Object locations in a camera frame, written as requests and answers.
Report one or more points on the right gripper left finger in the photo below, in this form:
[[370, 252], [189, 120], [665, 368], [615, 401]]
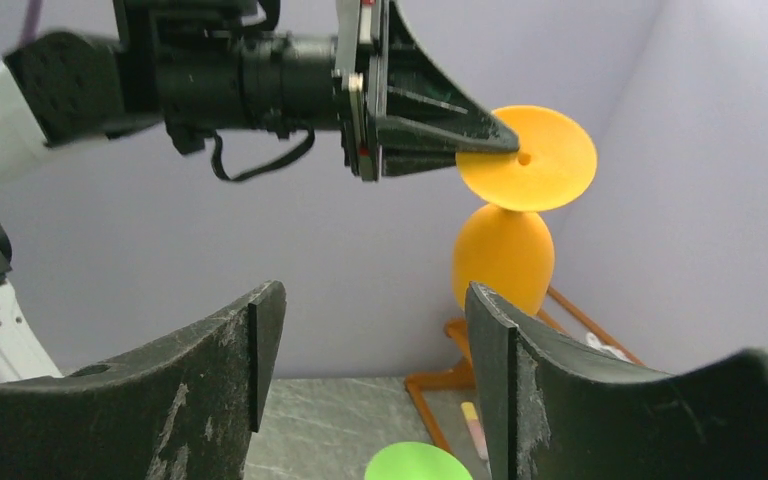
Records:
[[183, 406]]

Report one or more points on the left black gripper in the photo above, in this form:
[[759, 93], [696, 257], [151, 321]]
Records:
[[381, 73]]

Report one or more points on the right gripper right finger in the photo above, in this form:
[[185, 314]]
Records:
[[620, 420]]

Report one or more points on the orange plastic wine glass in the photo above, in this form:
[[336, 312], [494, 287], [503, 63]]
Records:
[[506, 245]]

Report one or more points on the green plastic wine glass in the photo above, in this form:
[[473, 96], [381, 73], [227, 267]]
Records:
[[411, 460]]

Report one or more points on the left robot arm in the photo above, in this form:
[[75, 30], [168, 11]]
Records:
[[220, 74]]

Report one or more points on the yellow pink eraser stick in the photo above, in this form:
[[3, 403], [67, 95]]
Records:
[[475, 429]]

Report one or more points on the wooden two-tier shelf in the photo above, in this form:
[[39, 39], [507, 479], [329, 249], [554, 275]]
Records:
[[503, 343]]

